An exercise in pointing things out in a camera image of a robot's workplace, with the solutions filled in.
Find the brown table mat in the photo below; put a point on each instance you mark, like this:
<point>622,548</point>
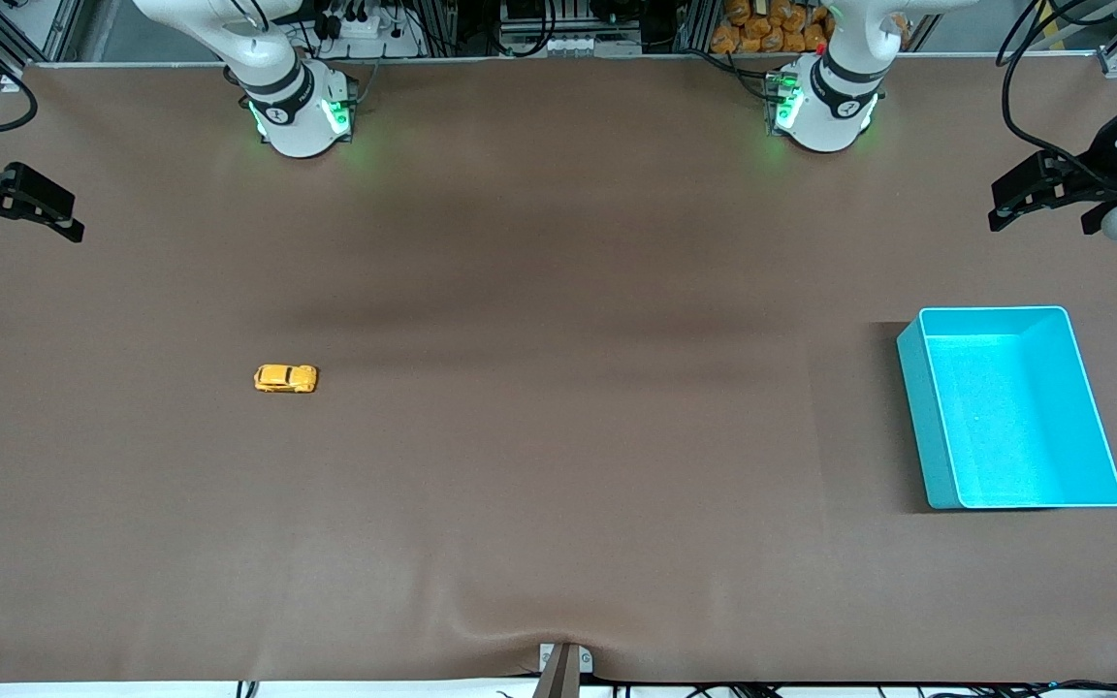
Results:
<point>558,291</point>

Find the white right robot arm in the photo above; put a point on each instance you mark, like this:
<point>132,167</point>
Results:
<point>292,107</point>

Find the yellow beetle toy car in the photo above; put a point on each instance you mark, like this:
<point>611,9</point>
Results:
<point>285,378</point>

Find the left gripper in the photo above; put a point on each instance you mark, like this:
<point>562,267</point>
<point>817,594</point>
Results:
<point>1100,174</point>

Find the white connector block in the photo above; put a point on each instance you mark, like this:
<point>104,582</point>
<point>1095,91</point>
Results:
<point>568,45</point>

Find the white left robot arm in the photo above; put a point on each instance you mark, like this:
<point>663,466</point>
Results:
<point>830,97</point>

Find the orange snack bags pile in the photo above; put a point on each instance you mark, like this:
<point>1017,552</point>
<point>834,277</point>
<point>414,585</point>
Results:
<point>772,29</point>

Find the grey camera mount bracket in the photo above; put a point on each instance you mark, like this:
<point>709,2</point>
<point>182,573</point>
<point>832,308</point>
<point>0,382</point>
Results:
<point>563,674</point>

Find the white power strip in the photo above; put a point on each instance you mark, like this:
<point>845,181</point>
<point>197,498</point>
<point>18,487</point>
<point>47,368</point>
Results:
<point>365,27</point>

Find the turquoise plastic bin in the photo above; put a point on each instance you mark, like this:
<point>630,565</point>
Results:
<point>1014,417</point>

